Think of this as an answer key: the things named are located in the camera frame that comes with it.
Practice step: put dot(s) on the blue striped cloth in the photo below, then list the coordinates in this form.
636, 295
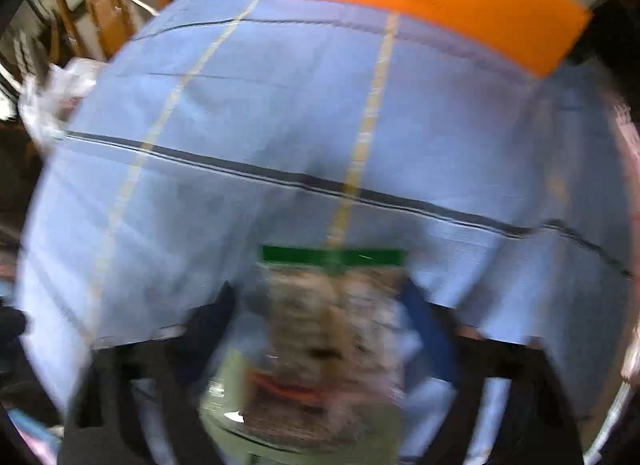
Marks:
280, 135

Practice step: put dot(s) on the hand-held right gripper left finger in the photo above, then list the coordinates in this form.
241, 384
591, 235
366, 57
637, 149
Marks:
207, 330

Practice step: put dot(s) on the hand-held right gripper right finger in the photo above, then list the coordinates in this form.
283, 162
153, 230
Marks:
430, 335

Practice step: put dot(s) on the clear green-topped biscuit packet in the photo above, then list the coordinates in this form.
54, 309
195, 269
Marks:
320, 345

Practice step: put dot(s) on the white plastic bag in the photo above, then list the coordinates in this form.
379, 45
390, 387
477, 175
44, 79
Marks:
55, 95

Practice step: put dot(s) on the pink cloth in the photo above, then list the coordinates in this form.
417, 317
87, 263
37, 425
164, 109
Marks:
629, 195

